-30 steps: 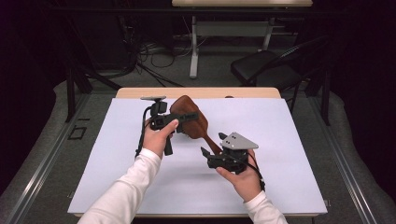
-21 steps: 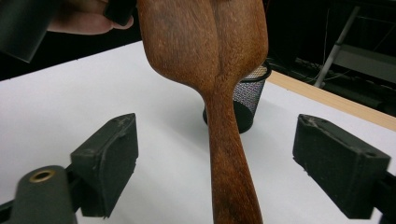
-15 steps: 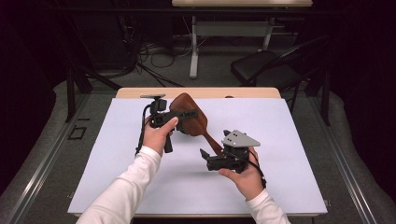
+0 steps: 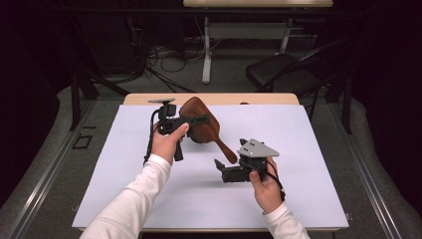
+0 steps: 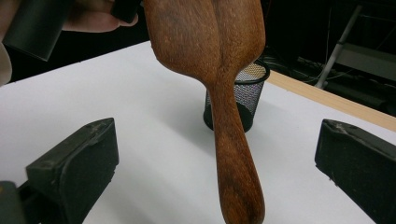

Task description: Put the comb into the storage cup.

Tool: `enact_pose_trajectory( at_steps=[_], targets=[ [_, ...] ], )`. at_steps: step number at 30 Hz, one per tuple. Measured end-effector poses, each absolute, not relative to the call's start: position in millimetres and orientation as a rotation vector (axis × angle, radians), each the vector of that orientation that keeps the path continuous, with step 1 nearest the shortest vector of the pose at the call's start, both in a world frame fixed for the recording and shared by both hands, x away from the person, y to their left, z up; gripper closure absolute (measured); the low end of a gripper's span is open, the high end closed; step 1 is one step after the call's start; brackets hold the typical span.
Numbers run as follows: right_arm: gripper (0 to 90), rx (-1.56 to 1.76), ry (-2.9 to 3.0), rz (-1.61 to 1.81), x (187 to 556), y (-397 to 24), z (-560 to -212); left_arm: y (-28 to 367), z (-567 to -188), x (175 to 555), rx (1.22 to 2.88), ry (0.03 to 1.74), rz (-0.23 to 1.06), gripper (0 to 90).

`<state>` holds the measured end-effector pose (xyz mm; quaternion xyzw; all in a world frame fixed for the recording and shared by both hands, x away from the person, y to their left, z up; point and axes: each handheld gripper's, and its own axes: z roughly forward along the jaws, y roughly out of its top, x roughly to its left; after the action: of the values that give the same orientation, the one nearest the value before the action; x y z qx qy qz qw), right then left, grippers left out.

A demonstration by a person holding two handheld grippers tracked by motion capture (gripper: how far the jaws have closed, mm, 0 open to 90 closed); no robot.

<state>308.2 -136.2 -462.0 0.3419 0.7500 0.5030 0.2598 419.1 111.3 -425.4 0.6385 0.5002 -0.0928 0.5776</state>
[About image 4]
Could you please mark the black folding chair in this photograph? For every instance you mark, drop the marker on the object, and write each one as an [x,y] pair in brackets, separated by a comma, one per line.
[282,71]

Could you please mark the brown wooden hairbrush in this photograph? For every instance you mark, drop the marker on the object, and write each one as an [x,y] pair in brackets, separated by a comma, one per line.
[212,132]

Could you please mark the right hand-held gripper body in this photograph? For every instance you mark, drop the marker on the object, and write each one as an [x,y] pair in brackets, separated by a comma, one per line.
[257,149]

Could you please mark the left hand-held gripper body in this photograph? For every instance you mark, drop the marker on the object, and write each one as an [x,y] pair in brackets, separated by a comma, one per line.
[167,124]

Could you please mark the white table mat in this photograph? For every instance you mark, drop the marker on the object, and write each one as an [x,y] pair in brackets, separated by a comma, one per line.
[292,126]

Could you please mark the person's left hand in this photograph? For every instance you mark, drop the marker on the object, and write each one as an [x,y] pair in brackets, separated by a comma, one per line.
[164,146]

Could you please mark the white-legged wooden desk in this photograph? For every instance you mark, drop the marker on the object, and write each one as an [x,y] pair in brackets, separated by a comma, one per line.
[252,30]

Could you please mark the person's right hand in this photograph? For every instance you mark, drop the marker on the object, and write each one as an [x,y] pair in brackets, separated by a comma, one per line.
[267,195]

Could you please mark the aluminium floor rail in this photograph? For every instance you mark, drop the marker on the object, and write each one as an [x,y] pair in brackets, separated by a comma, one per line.
[49,169]
[366,179]

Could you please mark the black metal frame post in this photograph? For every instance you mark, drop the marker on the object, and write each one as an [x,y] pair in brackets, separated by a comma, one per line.
[347,106]
[75,99]

